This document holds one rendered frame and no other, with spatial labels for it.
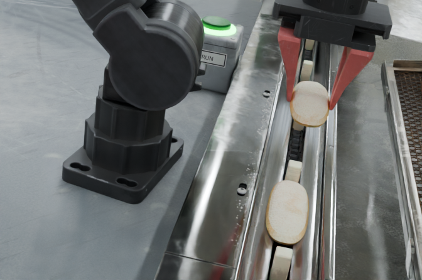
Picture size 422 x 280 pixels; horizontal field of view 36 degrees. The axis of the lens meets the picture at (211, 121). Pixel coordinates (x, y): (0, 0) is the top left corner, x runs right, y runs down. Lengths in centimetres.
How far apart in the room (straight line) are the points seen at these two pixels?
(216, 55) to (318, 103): 26
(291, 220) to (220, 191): 7
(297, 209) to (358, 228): 9
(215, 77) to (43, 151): 27
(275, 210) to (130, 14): 21
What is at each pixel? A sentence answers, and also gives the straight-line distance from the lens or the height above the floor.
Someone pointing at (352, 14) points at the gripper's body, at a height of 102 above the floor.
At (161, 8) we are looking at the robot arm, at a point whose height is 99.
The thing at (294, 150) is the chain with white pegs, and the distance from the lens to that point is 72.
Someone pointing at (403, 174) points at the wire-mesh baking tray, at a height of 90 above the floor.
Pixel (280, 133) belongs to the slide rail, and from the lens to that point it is 73.
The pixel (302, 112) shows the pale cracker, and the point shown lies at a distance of 60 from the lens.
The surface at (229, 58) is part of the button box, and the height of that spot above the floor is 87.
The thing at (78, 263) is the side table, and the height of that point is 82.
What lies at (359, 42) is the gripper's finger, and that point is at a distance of 58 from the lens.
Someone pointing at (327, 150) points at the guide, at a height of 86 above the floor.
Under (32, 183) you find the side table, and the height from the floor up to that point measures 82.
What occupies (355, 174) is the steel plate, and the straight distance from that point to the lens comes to 75.
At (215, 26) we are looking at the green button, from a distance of 86.
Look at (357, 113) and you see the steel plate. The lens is 90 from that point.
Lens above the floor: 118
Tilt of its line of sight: 27 degrees down
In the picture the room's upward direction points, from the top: 9 degrees clockwise
